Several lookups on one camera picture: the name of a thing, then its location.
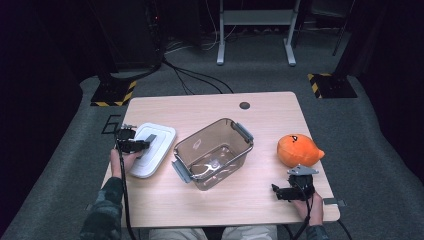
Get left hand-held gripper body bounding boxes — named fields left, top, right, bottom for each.
left=114, top=123, right=141, bottom=155

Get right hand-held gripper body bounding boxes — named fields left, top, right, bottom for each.
left=286, top=164, right=320, bottom=202

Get white lid with grey handle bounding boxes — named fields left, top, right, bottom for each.
left=129, top=122, right=177, bottom=179

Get orange plush toy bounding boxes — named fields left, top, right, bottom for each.
left=276, top=133, right=326, bottom=169

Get transparent brown storage container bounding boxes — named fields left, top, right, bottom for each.
left=171, top=117, right=255, bottom=192

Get person's left hand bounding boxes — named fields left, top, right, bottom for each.
left=110, top=148, right=144, bottom=180

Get person's right hand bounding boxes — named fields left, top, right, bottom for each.
left=291, top=191, right=325, bottom=228

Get black cabinet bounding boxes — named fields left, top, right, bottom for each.
left=98, top=0, right=165, bottom=73

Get white metal stand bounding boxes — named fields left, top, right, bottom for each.
left=216, top=0, right=303, bottom=67

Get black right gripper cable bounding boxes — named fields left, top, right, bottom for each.
left=283, top=181, right=354, bottom=240

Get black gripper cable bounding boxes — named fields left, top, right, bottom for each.
left=114, top=141, right=138, bottom=240
left=283, top=181, right=354, bottom=240

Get grey metal table bracket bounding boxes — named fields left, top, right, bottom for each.
left=322, top=197, right=348, bottom=207

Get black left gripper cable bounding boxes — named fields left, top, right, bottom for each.
left=114, top=141, right=138, bottom=240

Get black yellow striped base plate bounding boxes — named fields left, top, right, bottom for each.
left=90, top=78, right=138, bottom=108
left=306, top=72, right=359, bottom=100

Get black floor cables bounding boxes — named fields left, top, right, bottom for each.
left=162, top=54, right=235, bottom=96

